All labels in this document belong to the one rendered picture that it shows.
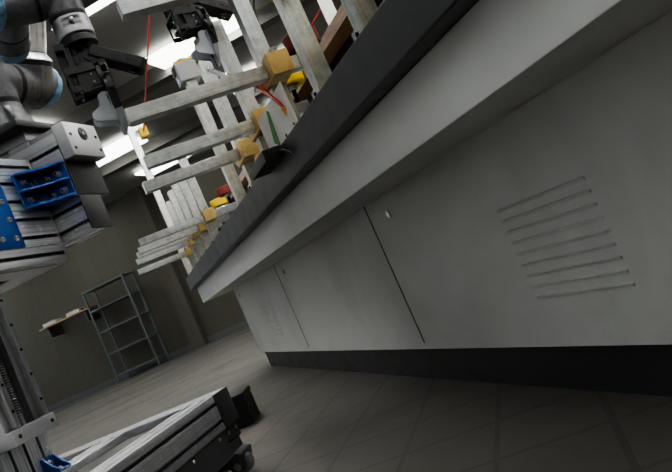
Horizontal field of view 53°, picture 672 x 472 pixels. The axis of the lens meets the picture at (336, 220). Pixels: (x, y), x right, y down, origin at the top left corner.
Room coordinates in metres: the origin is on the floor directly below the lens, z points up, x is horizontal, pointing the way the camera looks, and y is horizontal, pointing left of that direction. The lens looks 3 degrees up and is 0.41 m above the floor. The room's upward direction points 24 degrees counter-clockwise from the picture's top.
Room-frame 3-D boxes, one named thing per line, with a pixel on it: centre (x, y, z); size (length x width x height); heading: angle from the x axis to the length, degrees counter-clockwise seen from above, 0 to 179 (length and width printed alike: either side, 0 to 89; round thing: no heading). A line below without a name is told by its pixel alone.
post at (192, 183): (2.91, 0.50, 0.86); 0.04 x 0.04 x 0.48; 19
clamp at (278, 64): (1.47, -0.01, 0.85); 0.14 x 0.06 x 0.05; 19
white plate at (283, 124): (1.51, 0.03, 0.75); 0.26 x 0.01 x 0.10; 19
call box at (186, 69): (2.21, 0.25, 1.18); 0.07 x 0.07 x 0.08; 19
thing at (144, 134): (4.15, 0.90, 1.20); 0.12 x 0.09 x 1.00; 109
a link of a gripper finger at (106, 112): (1.32, 0.33, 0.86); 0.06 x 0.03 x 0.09; 109
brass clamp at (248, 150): (1.94, 0.16, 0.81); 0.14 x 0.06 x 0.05; 19
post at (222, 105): (1.96, 0.17, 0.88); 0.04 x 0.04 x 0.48; 19
